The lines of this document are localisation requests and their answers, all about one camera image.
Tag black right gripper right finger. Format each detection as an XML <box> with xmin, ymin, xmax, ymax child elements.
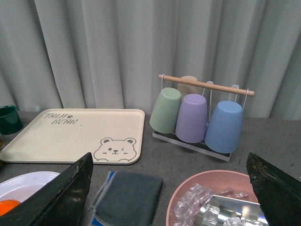
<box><xmin>246</xmin><ymin>153</ymin><xmax>301</xmax><ymax>226</ymax></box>

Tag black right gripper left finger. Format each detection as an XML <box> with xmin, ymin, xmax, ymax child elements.
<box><xmin>0</xmin><ymin>153</ymin><xmax>93</xmax><ymax>226</ymax></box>

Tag white round plate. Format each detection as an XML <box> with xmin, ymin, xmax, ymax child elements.
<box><xmin>0</xmin><ymin>171</ymin><xmax>60</xmax><ymax>202</ymax></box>

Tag orange mandarin fruit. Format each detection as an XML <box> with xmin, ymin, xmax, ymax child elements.
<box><xmin>0</xmin><ymin>200</ymin><xmax>21</xmax><ymax>216</ymax></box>

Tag shiny metal scoop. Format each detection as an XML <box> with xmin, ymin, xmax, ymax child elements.
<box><xmin>195</xmin><ymin>195</ymin><xmax>268</xmax><ymax>226</ymax></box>

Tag pink bowl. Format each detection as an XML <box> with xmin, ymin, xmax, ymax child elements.
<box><xmin>166</xmin><ymin>170</ymin><xmax>258</xmax><ymax>226</ymax></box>

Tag grey blue folded cloth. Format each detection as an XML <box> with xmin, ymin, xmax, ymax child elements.
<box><xmin>90</xmin><ymin>171</ymin><xmax>163</xmax><ymax>226</ymax></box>

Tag cream bear serving tray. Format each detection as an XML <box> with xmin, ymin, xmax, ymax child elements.
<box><xmin>0</xmin><ymin>109</ymin><xmax>145</xmax><ymax>165</ymax></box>

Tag blue plastic cup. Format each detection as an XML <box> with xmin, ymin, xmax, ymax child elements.
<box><xmin>205</xmin><ymin>101</ymin><xmax>243</xmax><ymax>153</ymax></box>

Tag white wooden cup rack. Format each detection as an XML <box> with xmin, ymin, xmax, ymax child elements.
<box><xmin>152</xmin><ymin>74</ymin><xmax>254</xmax><ymax>161</ymax></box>

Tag dark green enamel mug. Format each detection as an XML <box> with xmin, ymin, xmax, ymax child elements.
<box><xmin>0</xmin><ymin>105</ymin><xmax>24</xmax><ymax>135</ymax></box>

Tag clear fake ice cubes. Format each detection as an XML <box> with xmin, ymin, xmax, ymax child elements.
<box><xmin>174</xmin><ymin>184</ymin><xmax>249</xmax><ymax>226</ymax></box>

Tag purple plastic cup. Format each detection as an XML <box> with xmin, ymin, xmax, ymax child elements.
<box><xmin>175</xmin><ymin>94</ymin><xmax>207</xmax><ymax>143</ymax></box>

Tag green plastic cup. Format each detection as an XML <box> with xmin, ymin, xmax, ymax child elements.
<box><xmin>150</xmin><ymin>88</ymin><xmax>182</xmax><ymax>133</ymax></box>

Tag beige plastic cup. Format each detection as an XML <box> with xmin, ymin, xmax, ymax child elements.
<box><xmin>177</xmin><ymin>76</ymin><xmax>200</xmax><ymax>99</ymax></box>

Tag grey pleated curtain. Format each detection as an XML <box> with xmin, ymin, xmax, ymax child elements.
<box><xmin>0</xmin><ymin>0</ymin><xmax>301</xmax><ymax>120</ymax></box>

